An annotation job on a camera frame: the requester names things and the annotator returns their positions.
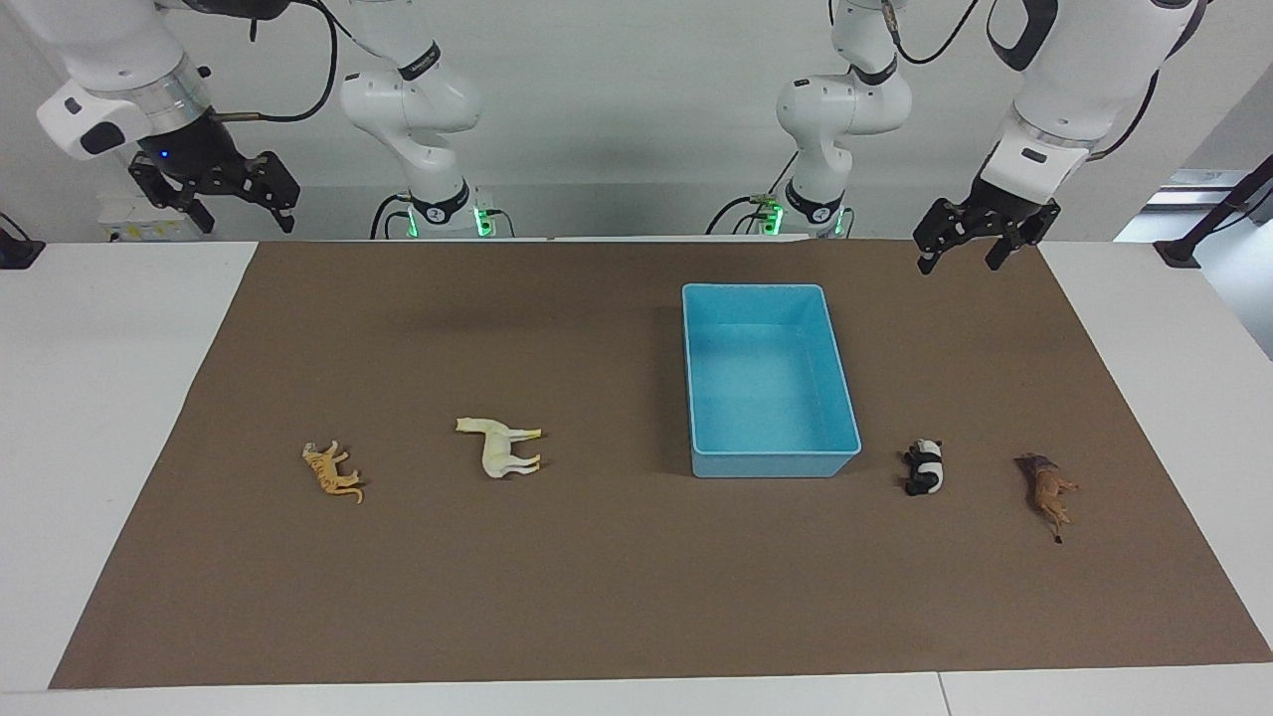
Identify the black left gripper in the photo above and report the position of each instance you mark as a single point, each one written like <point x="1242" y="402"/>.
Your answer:
<point x="1009" y="209"/>

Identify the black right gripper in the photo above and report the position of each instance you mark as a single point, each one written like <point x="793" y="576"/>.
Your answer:
<point x="204" y="154"/>

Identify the black and white panda toy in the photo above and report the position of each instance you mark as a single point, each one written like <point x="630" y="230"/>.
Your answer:
<point x="926" y="467"/>

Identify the brown lion toy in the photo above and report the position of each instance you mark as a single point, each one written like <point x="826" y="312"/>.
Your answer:
<point x="1046" y="489"/>

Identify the orange tiger toy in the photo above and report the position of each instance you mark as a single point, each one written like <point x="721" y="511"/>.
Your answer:
<point x="331" y="471"/>

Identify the cream white horse toy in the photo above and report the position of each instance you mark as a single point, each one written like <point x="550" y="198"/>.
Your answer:
<point x="497" y="447"/>

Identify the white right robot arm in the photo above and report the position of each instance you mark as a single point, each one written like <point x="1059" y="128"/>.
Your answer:
<point x="99" y="40"/>

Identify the white labelled box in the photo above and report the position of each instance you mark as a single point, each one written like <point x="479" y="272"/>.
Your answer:
<point x="139" y="221"/>

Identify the light blue storage box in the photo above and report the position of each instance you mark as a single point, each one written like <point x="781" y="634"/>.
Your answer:
<point x="766" y="388"/>

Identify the small black table clamp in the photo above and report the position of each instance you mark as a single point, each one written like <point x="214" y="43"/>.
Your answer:
<point x="18" y="251"/>

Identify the brown table mat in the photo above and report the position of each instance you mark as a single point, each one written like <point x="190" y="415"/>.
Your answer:
<point x="597" y="577"/>

